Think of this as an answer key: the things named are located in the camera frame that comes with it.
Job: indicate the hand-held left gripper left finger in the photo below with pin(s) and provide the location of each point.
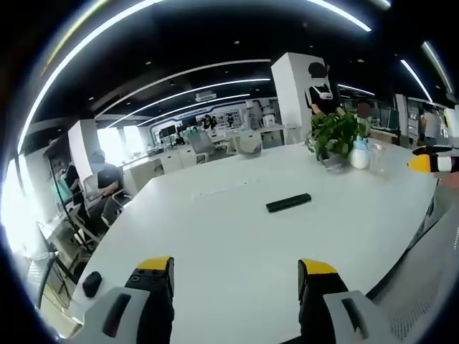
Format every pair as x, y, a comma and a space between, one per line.
143, 308

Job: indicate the grey round object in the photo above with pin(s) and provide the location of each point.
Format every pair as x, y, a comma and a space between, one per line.
250, 148

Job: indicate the clear plastic cup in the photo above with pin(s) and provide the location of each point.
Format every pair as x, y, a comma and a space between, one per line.
379, 157

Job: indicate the black remote control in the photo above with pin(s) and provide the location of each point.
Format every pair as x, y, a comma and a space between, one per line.
288, 202

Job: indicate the white office chair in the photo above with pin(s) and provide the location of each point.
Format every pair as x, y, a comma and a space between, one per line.
204, 147

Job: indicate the white spray bottle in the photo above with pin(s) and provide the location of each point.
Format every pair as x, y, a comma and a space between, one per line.
360, 154

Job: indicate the grey mesh chair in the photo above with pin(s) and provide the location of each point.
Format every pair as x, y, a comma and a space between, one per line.
412, 294

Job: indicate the small black device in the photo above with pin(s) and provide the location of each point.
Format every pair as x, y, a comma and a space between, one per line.
92, 284

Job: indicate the grey office chair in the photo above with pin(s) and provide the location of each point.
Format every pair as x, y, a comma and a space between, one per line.
91, 218

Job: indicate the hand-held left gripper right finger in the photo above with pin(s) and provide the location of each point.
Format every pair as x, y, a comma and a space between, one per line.
322, 308

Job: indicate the green potted plant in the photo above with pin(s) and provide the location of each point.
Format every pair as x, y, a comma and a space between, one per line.
335, 134

